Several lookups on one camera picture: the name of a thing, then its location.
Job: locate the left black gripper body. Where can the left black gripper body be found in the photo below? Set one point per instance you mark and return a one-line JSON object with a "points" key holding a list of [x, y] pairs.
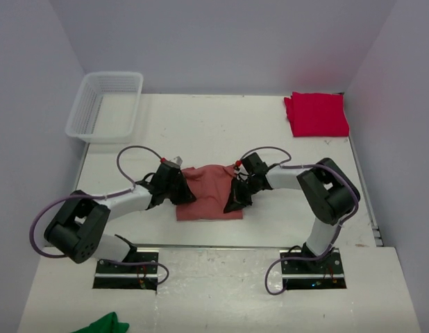
{"points": [[169, 189]]}

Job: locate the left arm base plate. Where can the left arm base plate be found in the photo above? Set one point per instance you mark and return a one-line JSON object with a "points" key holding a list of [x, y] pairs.
{"points": [[114, 276]]}

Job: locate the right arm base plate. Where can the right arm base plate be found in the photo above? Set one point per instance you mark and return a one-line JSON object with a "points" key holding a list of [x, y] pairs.
{"points": [[319, 275]]}

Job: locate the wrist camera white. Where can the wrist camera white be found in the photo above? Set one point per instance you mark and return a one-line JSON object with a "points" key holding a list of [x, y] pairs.
{"points": [[237, 167], [175, 162]]}

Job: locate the green cloth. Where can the green cloth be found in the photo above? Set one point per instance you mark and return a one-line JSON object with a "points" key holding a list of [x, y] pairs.
{"points": [[109, 323]]}

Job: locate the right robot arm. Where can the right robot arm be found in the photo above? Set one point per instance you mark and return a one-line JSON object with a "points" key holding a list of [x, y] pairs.
{"points": [[332, 197]]}

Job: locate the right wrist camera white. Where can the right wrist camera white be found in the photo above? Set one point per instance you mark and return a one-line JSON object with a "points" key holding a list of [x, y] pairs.
{"points": [[237, 167]]}

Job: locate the folded red t shirt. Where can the folded red t shirt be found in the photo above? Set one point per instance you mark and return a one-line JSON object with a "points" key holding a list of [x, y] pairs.
{"points": [[316, 115]]}

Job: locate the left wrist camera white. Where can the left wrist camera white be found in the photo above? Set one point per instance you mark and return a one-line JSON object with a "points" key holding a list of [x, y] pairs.
{"points": [[175, 162]]}

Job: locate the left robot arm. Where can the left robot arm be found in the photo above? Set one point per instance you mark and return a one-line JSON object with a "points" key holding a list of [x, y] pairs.
{"points": [[77, 230]]}

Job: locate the white plastic basket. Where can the white plastic basket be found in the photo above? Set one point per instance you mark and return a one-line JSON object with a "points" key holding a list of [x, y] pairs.
{"points": [[105, 108]]}

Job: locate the salmon pink t shirt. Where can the salmon pink t shirt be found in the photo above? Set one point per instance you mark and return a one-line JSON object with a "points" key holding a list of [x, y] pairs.
{"points": [[211, 186]]}

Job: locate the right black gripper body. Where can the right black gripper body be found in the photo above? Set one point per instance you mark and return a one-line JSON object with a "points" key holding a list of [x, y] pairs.
{"points": [[251, 186]]}

